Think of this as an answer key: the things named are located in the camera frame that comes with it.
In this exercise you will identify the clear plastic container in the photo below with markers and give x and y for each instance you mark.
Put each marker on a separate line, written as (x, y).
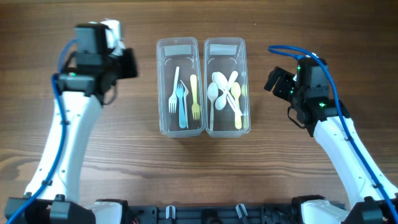
(226, 54)
(171, 53)

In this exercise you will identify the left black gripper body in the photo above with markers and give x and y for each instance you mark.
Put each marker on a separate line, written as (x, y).
(124, 65)

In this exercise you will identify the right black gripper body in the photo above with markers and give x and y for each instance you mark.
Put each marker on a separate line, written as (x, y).
(285, 87)

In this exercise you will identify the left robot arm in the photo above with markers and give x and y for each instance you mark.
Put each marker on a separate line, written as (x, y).
(90, 65)

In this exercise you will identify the white plastic fork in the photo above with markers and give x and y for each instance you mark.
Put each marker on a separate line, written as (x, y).
(173, 97)
(185, 102)

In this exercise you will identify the cream plastic fork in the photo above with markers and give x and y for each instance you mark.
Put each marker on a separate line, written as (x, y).
(195, 105)

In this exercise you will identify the cream plastic spoon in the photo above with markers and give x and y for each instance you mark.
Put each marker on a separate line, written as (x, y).
(236, 93)

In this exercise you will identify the pale blue plastic fork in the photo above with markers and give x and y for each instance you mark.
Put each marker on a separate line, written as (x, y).
(181, 111)

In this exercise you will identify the white plastic spoon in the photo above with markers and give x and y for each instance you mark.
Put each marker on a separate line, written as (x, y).
(212, 94)
(222, 82)
(220, 102)
(239, 105)

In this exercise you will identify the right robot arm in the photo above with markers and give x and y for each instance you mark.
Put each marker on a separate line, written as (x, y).
(372, 197)

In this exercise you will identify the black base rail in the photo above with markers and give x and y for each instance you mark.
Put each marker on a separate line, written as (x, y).
(240, 213)

